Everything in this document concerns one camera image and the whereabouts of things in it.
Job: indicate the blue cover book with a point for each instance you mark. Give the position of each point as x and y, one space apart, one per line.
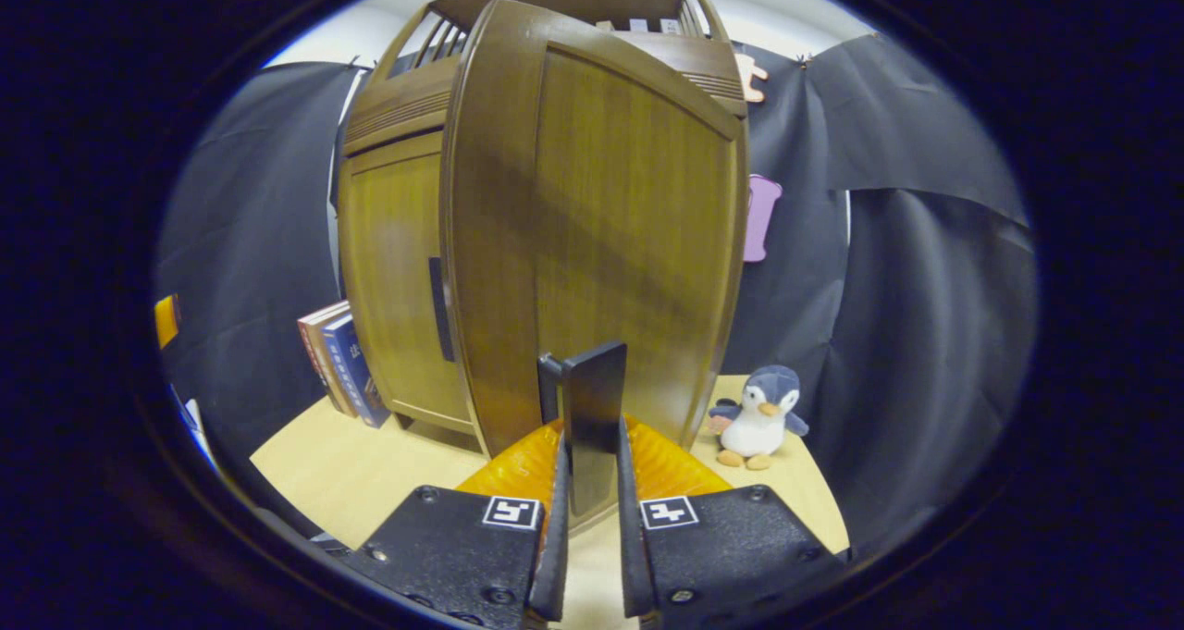
356 371

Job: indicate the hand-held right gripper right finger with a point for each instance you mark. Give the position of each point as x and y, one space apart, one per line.
721 547

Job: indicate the wooden cabinet door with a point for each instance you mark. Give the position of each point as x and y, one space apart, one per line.
629 195
398 269

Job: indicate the red cover book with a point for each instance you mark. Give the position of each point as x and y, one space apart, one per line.
308 343

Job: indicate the penguin plush toy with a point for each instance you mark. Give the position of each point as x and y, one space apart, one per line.
760 417

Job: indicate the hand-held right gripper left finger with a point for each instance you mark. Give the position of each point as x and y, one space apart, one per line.
462 547

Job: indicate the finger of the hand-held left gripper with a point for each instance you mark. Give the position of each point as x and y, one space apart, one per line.
166 320

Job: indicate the black backdrop cloth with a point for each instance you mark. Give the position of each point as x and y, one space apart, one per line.
925 334

